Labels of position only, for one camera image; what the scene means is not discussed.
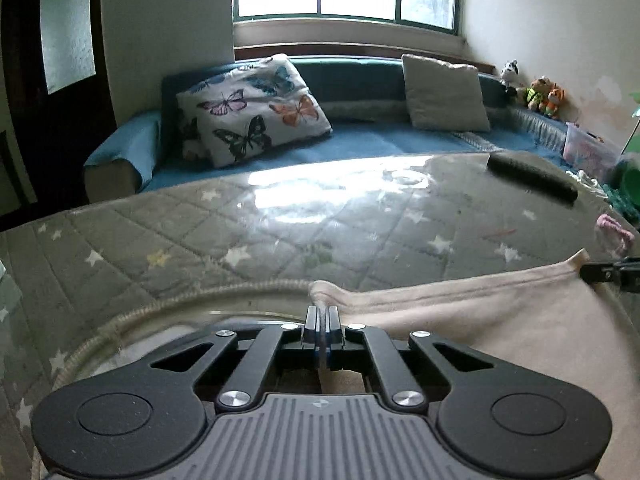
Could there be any colourful pinwheel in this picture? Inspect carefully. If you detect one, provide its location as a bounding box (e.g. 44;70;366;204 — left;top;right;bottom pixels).
620;90;640;155

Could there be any dark door with glass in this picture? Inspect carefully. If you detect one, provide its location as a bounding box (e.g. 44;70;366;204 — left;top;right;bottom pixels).
1;0;116;229

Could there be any plain grey pillow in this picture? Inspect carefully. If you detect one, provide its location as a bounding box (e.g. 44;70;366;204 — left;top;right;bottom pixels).
401;54;490;132

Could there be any cream knit sweater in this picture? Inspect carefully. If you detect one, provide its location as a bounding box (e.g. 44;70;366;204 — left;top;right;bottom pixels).
309;250;639;479

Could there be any brown plush toy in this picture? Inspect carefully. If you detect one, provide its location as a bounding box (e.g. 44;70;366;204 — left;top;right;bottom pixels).
526;76;553;112

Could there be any butterfly print pillow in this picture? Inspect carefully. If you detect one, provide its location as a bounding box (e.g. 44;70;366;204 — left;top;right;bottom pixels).
176;53;332;168

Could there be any green plastic bowl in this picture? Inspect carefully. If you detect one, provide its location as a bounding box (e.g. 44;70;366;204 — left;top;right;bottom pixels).
618;159;640;208

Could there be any black white plush toy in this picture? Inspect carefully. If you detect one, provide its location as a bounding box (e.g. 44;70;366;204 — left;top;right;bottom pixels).
499;60;521;100

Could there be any round black induction cooktop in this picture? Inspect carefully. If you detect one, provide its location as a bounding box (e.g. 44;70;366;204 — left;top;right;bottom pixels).
116;310;306;363

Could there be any orange plush toy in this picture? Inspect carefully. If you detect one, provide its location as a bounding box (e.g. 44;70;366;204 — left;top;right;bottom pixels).
544;87;565;119

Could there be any clear plastic storage box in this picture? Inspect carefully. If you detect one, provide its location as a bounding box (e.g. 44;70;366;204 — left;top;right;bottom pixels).
562;122;620;182

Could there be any black remote control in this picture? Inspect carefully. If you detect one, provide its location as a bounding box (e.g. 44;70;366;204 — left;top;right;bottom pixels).
487;152;578;205

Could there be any pink hair scrunchie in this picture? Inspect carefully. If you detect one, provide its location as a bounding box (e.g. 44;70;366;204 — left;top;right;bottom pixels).
594;214;634;258

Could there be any teal corner sofa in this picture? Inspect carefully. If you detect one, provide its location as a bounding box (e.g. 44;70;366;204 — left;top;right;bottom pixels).
85;54;567;203

